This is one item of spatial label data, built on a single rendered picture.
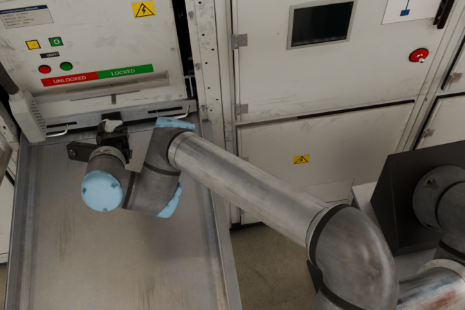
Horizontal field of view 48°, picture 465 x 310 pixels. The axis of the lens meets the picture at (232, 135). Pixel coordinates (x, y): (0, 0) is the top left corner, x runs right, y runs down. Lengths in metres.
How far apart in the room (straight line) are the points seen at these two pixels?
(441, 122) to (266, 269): 0.96
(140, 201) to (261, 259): 1.25
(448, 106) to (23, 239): 1.45
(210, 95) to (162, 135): 0.46
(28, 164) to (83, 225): 0.29
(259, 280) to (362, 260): 1.56
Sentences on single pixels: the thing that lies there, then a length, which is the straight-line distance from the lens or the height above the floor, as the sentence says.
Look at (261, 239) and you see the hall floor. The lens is 2.42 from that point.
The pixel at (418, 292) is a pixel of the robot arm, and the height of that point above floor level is 1.22.
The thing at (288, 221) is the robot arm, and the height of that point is 1.41.
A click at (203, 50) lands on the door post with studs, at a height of 1.17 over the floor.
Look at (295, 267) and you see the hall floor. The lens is 2.38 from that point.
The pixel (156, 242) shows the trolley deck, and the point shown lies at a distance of 1.52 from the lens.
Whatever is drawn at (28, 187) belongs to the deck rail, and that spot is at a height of 0.85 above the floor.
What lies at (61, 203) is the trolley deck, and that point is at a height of 0.85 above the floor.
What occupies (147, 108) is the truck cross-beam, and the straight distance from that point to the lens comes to 1.68.
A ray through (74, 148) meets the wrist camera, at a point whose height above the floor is 1.10.
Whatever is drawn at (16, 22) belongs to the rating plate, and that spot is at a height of 1.32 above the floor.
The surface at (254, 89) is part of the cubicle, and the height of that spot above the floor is 1.00.
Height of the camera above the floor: 2.22
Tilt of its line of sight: 55 degrees down
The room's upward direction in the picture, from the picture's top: 3 degrees counter-clockwise
